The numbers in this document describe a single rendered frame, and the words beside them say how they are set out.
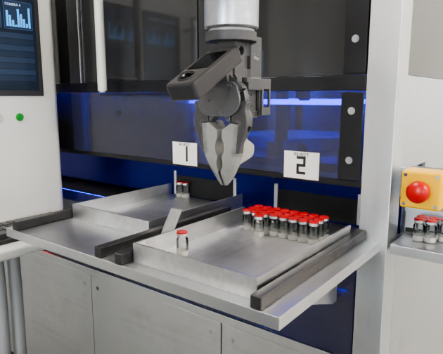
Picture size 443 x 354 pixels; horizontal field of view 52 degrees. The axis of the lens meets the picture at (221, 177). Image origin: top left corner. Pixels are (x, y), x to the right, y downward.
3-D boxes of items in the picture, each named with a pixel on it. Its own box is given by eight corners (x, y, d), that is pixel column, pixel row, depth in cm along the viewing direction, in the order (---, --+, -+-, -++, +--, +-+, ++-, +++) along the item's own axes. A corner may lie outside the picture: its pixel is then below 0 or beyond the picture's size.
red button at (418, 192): (409, 199, 88) (411, 178, 87) (432, 201, 85) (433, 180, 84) (403, 202, 85) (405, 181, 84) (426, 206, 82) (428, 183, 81)
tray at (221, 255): (243, 220, 108) (243, 206, 107) (349, 241, 92) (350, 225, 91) (133, 261, 81) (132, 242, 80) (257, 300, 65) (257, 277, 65)
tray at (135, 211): (170, 194, 137) (170, 182, 136) (242, 206, 121) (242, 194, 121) (72, 218, 110) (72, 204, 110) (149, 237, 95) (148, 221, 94)
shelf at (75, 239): (158, 198, 140) (158, 192, 140) (391, 241, 99) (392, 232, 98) (6, 236, 103) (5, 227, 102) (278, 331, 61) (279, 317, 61)
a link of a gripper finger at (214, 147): (242, 180, 70) (243, 119, 68) (219, 186, 65) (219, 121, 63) (226, 178, 71) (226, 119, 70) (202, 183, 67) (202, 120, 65)
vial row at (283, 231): (245, 227, 101) (246, 207, 101) (320, 243, 90) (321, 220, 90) (240, 230, 100) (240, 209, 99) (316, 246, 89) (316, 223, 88)
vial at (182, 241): (181, 252, 85) (181, 230, 84) (190, 255, 84) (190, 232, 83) (174, 256, 83) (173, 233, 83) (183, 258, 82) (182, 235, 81)
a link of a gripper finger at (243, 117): (252, 153, 63) (253, 88, 61) (246, 154, 61) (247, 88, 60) (224, 151, 65) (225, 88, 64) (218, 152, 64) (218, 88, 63)
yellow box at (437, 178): (409, 200, 94) (412, 165, 93) (447, 205, 90) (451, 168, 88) (398, 207, 88) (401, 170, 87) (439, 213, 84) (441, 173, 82)
